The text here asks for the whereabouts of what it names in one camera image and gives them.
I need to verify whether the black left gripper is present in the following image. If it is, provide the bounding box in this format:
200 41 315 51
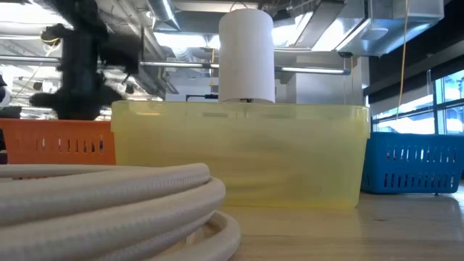
28 85 124 121

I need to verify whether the orange slotted plastic basket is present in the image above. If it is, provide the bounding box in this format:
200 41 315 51
0 118 117 166

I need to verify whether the black monitor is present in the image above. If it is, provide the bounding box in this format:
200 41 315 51
0 105 22 119

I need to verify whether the long ceiling tube lamp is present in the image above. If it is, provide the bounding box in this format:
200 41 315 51
139 60 220 70
274 65 352 75

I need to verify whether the translucent yellow plastic bin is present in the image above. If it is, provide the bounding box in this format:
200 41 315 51
110 100 371 210

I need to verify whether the white cylinder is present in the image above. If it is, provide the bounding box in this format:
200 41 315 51
218 8 276 104

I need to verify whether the blue slotted plastic basket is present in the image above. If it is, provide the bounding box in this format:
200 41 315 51
360 132 464 195

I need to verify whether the coiled white cable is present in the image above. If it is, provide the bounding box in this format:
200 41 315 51
0 162 242 261

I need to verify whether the black metal frame stand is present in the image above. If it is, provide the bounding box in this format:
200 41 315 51
185 93 220 103

